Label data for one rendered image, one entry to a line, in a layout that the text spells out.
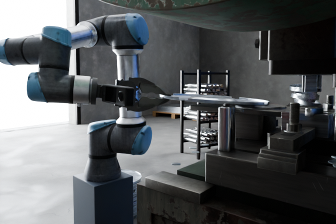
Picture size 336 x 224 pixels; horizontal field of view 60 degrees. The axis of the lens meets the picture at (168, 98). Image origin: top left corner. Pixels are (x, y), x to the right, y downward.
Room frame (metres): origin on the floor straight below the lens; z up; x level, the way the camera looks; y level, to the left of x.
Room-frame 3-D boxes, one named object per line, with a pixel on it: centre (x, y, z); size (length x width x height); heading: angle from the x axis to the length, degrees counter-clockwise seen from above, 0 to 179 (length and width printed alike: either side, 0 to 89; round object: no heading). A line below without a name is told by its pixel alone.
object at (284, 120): (0.65, -0.33, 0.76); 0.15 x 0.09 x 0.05; 141
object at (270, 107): (0.76, -0.19, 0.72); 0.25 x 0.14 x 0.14; 51
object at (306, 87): (0.65, -0.32, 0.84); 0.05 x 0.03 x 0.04; 141
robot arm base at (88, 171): (1.19, 0.27, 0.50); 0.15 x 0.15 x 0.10
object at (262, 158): (0.52, -0.22, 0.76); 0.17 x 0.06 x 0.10; 141
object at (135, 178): (1.81, 0.31, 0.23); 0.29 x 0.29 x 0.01
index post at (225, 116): (0.59, -0.12, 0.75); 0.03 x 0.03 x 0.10; 51
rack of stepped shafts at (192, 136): (3.29, -0.41, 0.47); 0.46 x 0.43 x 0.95; 31
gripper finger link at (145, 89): (0.81, 0.04, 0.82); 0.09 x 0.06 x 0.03; 103
